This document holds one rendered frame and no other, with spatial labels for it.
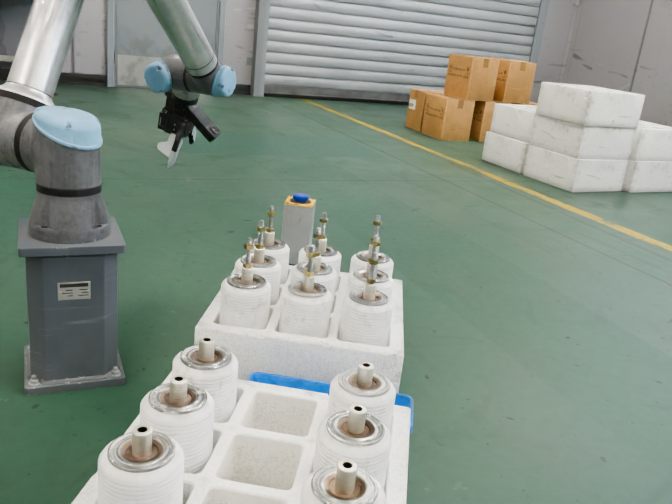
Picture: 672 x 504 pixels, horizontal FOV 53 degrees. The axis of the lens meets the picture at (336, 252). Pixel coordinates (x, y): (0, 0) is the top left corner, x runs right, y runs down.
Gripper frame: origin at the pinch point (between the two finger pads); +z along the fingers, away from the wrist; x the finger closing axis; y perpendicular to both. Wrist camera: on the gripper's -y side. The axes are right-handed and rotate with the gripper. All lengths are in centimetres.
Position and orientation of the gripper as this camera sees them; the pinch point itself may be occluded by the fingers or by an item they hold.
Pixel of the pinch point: (182, 157)
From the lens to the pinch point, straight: 200.4
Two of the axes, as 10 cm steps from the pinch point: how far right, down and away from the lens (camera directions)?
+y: -9.2, -3.8, 0.1
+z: -2.9, 7.2, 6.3
